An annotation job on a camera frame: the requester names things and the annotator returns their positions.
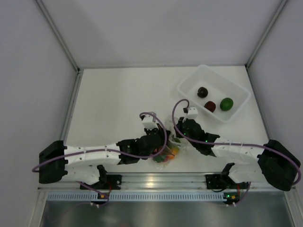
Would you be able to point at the green fake lime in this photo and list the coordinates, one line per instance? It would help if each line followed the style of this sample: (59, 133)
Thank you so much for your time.
(226, 104)

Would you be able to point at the aluminium mounting rail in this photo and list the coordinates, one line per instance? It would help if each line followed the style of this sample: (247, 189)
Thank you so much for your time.
(156, 181)

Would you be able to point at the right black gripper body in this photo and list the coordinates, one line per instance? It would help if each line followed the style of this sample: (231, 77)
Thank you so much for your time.
(181, 126)

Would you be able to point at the right frame post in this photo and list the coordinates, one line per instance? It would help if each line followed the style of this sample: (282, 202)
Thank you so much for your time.
(268, 29)

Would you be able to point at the clear zip top bag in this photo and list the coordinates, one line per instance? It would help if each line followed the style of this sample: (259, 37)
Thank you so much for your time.
(174, 150)

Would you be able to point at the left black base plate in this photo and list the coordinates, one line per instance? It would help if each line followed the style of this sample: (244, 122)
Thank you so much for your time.
(108, 182)

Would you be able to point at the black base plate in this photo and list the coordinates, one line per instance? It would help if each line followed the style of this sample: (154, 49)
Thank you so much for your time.
(219, 182)
(108, 182)

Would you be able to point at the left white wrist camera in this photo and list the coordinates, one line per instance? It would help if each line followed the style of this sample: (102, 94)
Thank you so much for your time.
(148, 122)

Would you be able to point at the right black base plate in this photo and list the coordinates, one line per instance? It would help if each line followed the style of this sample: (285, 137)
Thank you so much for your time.
(219, 182)

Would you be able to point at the left frame post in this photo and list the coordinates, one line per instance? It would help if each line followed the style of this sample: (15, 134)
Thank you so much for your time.
(57, 34)

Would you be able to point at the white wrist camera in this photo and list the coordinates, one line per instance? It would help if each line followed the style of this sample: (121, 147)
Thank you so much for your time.
(190, 113)
(148, 122)

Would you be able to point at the white plastic basket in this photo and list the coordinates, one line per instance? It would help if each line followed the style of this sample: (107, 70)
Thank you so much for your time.
(219, 87)

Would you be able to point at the dark red fake fruit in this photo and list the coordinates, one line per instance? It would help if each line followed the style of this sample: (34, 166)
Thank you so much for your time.
(210, 106)

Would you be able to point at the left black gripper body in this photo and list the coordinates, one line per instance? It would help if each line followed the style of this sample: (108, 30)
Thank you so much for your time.
(159, 131)

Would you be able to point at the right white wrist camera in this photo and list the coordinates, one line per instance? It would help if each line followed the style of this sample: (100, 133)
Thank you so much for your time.
(190, 113)

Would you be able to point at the frame post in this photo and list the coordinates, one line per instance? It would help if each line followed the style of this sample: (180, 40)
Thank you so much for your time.
(57, 34)
(268, 29)

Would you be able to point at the dark purple fake plum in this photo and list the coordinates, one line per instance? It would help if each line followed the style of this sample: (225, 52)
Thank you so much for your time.
(202, 92)

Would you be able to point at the slotted grey cable duct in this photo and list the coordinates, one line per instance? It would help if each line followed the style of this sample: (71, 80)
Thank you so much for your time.
(142, 196)

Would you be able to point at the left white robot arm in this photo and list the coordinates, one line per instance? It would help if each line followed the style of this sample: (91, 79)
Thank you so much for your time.
(59, 162)

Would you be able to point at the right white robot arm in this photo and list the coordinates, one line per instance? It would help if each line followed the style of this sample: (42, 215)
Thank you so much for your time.
(271, 162)

